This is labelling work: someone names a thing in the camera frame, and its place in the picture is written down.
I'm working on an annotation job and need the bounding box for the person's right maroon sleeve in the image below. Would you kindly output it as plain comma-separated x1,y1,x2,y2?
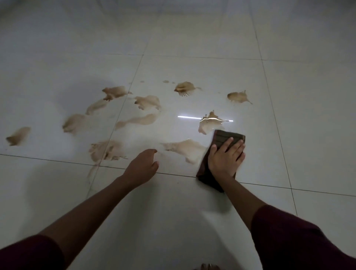
250,205,356,270

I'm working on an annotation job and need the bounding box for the person's left maroon sleeve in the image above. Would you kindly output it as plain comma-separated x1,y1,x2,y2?
0,234,66,270

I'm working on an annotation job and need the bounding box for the person's right hand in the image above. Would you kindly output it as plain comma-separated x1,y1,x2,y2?
208,137,246,182

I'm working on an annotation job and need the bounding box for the dark brown cleaning cloth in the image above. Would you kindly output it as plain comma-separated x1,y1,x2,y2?
196,129,246,193

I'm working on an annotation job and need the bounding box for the person's maroon sleeve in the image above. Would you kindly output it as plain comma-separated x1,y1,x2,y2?
250,205,356,270
0,234,66,270

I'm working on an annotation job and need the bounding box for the person's left hand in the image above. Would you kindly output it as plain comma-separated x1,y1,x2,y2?
122,149,159,187

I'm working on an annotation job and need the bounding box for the person's left forearm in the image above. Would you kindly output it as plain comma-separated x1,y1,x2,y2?
39,174,137,269

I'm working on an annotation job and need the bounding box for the person's right forearm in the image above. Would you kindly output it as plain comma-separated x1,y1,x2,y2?
215,177,268,231

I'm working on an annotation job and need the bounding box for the group of brown spill stains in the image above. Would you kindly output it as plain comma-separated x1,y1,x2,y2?
6,81,253,178

